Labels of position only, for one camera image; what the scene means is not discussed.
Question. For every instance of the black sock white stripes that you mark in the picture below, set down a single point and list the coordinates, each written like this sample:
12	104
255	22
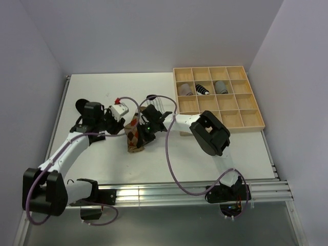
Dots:
80	105

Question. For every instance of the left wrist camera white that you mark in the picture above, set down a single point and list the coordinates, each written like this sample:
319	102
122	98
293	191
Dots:
118	109

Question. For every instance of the rolled black white sock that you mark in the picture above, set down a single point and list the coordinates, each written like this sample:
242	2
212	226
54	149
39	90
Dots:
202	88

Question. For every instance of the beige orange argyle sock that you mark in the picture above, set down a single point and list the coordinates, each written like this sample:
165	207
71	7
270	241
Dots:
134	141

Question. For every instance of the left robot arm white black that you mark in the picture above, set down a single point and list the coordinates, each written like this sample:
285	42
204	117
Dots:
44	189

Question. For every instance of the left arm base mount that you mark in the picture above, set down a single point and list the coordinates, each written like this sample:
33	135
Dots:
106	198

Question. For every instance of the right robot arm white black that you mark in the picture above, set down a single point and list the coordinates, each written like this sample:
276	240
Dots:
211	135

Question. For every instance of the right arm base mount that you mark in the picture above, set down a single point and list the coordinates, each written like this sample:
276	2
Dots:
230	200

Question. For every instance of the white black striped sock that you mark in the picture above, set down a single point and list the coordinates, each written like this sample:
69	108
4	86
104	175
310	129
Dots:
152	99

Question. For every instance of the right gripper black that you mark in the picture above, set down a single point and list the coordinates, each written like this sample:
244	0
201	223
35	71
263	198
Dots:
143	138

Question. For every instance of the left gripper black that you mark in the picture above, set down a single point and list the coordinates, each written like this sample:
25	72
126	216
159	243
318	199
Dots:
118	126

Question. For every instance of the wooden compartment tray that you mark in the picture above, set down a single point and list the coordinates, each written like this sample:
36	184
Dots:
238	110

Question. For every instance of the rolled light grey sock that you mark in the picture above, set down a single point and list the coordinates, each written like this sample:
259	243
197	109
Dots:
185	90

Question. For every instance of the rolled dark grey sock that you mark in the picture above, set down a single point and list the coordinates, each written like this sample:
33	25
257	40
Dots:
220	87

